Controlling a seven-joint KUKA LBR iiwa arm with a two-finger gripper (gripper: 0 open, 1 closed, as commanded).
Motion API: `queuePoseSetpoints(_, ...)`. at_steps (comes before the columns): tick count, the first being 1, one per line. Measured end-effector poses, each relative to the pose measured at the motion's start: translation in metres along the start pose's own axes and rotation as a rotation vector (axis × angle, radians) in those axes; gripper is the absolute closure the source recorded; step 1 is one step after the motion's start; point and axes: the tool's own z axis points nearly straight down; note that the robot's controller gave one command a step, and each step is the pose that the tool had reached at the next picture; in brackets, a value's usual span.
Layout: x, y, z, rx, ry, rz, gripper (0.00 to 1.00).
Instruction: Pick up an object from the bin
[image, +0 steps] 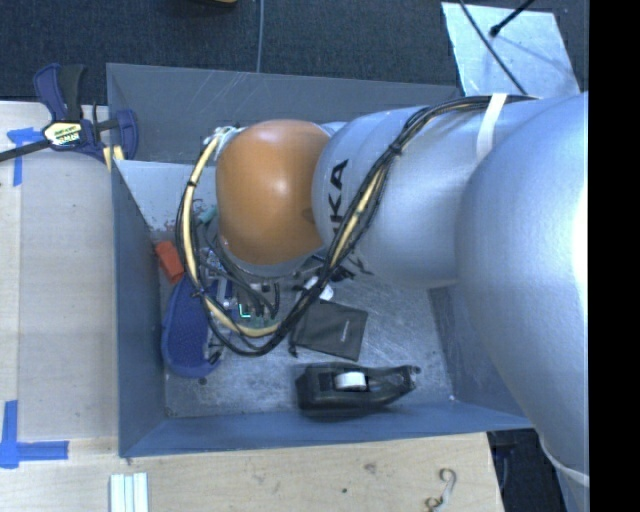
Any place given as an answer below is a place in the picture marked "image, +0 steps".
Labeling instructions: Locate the blue rubber shoe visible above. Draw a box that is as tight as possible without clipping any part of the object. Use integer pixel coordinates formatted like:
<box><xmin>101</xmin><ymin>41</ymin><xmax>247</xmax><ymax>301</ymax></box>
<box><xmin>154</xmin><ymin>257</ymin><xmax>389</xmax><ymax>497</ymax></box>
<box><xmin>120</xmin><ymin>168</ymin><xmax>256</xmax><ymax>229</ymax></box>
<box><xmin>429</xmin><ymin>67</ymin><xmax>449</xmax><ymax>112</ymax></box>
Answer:
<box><xmin>160</xmin><ymin>276</ymin><xmax>224</xmax><ymax>379</ymax></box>

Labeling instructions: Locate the orange-red block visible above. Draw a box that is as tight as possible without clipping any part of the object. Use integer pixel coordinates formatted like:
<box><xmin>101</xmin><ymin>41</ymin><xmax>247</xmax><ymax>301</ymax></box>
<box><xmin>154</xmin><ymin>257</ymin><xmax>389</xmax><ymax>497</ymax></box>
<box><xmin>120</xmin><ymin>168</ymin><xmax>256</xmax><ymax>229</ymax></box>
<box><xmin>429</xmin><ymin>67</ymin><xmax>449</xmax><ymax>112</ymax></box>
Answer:
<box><xmin>154</xmin><ymin>241</ymin><xmax>186</xmax><ymax>285</ymax></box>

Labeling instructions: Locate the black cloth pouch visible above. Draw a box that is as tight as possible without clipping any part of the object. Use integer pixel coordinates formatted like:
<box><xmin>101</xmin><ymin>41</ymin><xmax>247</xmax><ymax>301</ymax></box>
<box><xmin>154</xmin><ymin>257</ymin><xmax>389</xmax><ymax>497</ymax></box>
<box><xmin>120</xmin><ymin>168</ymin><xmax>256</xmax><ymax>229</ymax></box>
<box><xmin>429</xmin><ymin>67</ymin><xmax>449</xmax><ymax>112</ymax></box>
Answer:
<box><xmin>288</xmin><ymin>298</ymin><xmax>370</xmax><ymax>363</ymax></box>

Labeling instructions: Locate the grey metal bin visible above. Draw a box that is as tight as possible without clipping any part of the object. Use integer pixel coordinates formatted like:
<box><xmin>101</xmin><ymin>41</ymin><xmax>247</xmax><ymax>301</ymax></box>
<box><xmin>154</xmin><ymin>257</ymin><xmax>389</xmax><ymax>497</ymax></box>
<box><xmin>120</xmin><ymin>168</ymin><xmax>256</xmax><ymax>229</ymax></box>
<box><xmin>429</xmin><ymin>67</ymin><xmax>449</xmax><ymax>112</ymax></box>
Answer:
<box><xmin>105</xmin><ymin>62</ymin><xmax>534</xmax><ymax>459</ymax></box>

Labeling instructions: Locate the black tape dispenser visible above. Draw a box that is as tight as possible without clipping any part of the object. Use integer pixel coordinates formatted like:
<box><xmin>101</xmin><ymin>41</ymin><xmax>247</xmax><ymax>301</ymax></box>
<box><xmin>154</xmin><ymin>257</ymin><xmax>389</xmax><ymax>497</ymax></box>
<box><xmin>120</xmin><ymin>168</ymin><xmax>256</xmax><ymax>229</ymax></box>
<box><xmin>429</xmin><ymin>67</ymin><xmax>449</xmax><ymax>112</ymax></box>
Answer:
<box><xmin>294</xmin><ymin>363</ymin><xmax>421</xmax><ymax>414</ymax></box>

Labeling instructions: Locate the pale wood board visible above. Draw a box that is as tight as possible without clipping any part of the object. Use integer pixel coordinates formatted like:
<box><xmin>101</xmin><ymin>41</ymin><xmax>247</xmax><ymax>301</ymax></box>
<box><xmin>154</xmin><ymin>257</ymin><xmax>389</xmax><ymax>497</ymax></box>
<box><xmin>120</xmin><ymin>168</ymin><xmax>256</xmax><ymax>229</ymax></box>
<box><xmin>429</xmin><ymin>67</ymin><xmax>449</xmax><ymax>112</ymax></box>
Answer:
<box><xmin>17</xmin><ymin>149</ymin><xmax>121</xmax><ymax>442</ymax></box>

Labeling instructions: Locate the small metal hook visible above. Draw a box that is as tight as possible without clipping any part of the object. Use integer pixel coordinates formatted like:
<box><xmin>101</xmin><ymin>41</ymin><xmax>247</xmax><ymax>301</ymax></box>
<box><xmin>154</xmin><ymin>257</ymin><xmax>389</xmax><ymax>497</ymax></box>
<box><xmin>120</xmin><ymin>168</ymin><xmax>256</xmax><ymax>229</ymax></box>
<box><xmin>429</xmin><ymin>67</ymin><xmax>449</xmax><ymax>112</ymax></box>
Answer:
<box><xmin>424</xmin><ymin>467</ymin><xmax>459</xmax><ymax>512</ymax></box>

